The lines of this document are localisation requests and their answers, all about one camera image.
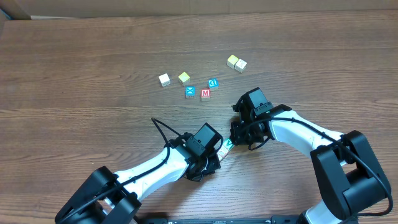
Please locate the red letter Y block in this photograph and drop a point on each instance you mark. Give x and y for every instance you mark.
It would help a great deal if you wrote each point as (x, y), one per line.
(222, 153)

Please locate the blue letter X block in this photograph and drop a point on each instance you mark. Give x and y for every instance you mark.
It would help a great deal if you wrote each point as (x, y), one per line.
(190, 91)

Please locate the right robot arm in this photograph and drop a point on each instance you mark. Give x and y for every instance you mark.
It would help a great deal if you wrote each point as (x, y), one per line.
(350, 179)

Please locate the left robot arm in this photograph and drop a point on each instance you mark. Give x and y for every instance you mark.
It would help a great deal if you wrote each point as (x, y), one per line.
(115, 197)

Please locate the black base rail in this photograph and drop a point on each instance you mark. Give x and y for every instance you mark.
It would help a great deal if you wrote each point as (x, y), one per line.
(276, 219)

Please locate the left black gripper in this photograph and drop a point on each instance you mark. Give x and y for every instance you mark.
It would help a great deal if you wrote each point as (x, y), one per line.
(213, 162)

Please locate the red letter M block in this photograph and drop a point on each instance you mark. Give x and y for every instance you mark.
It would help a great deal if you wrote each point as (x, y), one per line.
(205, 94)

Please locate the blue letter D block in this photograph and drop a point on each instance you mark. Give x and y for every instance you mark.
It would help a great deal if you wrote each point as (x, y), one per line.
(213, 84)

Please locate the plain block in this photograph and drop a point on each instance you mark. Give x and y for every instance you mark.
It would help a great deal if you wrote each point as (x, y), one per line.
(164, 79)
(240, 65)

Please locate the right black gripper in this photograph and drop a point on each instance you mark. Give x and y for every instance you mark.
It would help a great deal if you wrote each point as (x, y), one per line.
(237, 132)

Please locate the plain block upper left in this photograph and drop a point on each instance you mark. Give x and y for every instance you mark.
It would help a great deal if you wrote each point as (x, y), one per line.
(164, 79)

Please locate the plain block far right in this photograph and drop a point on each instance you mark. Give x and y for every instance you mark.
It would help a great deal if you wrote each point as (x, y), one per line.
(240, 65)

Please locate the yellow block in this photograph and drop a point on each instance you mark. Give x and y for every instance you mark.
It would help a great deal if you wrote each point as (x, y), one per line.
(231, 61)
(184, 79)

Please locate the green letter V block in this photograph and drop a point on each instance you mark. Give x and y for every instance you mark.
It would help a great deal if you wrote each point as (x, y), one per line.
(227, 144)

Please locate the yellow block centre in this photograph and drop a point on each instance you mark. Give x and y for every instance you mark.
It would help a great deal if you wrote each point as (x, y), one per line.
(184, 79)

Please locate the yellow block far right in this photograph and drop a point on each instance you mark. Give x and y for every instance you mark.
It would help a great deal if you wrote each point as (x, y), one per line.
(231, 61)

